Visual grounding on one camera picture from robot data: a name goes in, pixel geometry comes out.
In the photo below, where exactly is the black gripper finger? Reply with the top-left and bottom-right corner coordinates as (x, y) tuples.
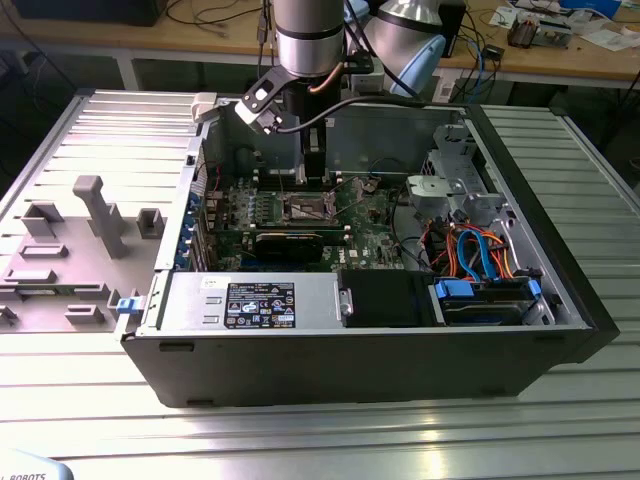
(299, 125), (332, 181)

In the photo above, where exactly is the metal socket cover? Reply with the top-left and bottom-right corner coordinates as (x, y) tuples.
(324, 175), (364, 216)

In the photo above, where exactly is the black PC case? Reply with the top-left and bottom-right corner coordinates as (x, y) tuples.
(119, 89), (621, 410)

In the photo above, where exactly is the grey metal device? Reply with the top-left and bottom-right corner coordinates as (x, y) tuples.
(537, 17), (574, 51)

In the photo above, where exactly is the grey parts rack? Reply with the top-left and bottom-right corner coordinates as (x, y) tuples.
(0, 174), (169, 335)

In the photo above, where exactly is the green motherboard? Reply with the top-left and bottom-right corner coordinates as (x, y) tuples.
(199, 172), (417, 274)

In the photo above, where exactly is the white paper sheet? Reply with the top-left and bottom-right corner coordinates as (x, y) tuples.
(579, 27), (639, 54)

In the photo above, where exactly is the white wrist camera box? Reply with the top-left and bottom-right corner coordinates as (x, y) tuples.
(234, 67), (290, 137)

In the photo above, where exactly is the silver drive cage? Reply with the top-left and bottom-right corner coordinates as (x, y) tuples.
(422, 122), (489, 196)

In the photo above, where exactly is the black graphics card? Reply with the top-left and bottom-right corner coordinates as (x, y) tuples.
(252, 229), (326, 265)

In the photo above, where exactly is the black monitor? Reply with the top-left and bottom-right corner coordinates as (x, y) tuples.
(12, 0), (162, 29)

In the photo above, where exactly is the black camera cable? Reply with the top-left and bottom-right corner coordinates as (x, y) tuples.
(269, 94), (431, 136)

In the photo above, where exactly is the wire locking lever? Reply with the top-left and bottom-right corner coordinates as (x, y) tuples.
(274, 154), (289, 204)

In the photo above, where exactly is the blue flat wire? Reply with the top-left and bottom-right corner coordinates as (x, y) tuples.
(455, 228), (479, 281)
(472, 228), (502, 285)

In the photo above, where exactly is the silver power supply unit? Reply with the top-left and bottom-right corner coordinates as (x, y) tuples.
(137, 272), (347, 335)

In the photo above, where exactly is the pale blue teach pendant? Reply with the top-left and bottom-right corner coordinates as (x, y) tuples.
(0, 447), (76, 480)

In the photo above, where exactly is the CPU cooler heatsink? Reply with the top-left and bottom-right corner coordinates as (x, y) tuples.
(507, 14), (541, 51)

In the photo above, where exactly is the orange wire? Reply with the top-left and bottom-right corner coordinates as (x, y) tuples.
(427, 224), (461, 276)
(492, 233), (524, 281)

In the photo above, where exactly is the blue plastic latch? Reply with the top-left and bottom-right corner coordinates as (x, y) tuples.
(115, 295), (146, 317)

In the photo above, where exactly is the brown curved cable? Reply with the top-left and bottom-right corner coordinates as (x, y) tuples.
(307, 62), (346, 96)

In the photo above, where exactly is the small wrist camera with bracket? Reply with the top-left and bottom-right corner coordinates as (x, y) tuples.
(343, 52), (387, 95)

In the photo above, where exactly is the CPU socket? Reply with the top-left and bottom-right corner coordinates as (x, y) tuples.
(279, 189), (337, 225)

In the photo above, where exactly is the wooden workbench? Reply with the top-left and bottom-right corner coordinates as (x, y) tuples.
(0, 0), (640, 94)

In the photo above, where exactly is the angled silver metal bracket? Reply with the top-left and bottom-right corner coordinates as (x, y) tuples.
(462, 191), (507, 229)

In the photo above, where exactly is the black plastic shroud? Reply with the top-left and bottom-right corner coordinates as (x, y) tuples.
(337, 272), (447, 330)

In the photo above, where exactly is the hard disk in blue carrier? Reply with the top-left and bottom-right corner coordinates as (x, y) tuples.
(428, 277), (545, 328)

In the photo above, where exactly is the rounded silver metal bracket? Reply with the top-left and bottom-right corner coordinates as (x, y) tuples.
(404, 173), (464, 224)

